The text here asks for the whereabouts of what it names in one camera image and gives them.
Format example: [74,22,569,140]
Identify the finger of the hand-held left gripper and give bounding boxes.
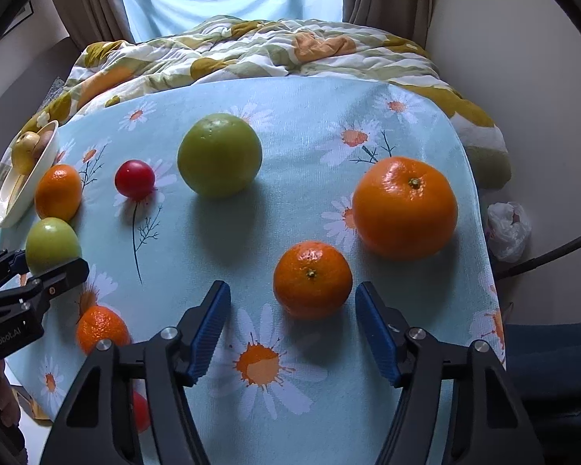
[0,249,29,294]
[0,258,90,324]

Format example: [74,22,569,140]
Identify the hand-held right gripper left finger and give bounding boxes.
[39,280,232,465]

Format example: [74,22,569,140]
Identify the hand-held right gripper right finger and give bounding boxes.
[354,281,545,465]

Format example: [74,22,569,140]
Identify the small green apple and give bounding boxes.
[25,217,83,276]

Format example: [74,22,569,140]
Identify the white oval bowl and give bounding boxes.
[0,119,60,229]

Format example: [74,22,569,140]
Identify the small mandarin orange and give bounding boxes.
[76,305,131,357]
[272,241,354,320]

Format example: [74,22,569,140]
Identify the small oval orange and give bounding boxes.
[34,164,83,222]

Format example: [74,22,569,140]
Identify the red cherry tomato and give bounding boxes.
[132,390,152,434]
[114,159,156,200]

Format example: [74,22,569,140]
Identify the large orange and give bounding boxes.
[352,156,459,260]

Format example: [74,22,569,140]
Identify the large green apple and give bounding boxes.
[177,113,263,198]

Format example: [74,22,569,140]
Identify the person's left hand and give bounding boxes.
[0,358,24,431]

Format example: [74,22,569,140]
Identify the yellow pear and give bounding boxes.
[12,131,42,175]

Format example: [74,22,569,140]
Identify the light blue daisy cloth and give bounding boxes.
[0,75,509,441]

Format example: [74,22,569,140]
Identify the white plastic bag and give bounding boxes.
[486,202,532,262]

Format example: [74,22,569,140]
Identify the dark blue cloth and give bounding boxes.
[504,322,581,465]

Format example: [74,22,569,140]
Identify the green and yellow quilt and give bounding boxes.
[19,14,511,189]

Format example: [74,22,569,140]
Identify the black cable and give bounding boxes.
[494,225,581,282]

